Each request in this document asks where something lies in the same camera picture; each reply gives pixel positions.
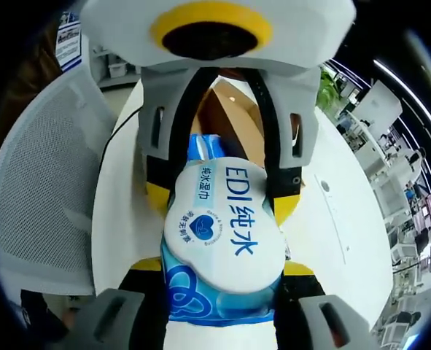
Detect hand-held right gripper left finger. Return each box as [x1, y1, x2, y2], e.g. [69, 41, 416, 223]
[63, 256, 172, 350]

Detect black cable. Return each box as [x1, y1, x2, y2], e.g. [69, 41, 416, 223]
[98, 105, 143, 172]

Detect person's brown vest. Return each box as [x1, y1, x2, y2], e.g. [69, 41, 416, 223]
[0, 21, 63, 147]

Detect brown cardboard shoe box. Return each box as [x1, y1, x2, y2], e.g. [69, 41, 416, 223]
[191, 78, 267, 161]

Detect metal shelf rack with bins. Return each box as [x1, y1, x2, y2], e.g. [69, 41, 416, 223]
[90, 50, 143, 88]

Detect blue soft wet wipes pack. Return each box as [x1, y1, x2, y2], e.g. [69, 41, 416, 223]
[159, 133, 289, 327]

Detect green potted plant white pot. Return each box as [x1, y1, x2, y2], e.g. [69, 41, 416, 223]
[317, 63, 343, 110]

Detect grey mesh office chair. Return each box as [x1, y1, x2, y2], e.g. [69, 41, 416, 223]
[0, 67, 117, 296]

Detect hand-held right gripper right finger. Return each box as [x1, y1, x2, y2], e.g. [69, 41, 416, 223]
[272, 260, 370, 350]

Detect white table socket panel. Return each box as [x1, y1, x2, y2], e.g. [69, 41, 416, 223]
[314, 174, 351, 265]

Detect person's dark trousers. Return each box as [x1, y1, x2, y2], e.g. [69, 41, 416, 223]
[20, 289, 77, 350]

